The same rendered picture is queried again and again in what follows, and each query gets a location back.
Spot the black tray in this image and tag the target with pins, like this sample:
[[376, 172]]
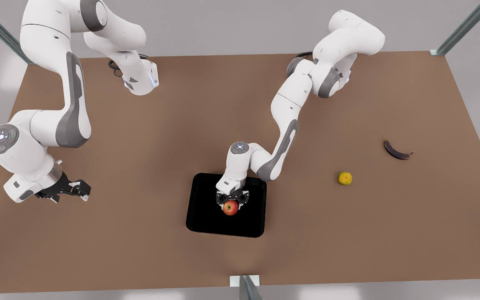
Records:
[[206, 208]]

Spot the red apple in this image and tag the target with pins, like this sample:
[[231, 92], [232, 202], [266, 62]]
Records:
[[231, 207]]

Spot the yellow-green orange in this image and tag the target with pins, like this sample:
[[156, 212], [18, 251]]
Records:
[[345, 178]]

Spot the dark overripe banana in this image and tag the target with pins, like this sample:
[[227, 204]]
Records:
[[395, 151]]

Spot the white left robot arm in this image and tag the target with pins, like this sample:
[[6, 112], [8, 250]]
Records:
[[290, 100]]

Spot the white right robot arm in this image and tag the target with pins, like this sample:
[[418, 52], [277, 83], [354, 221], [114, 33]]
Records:
[[44, 125]]

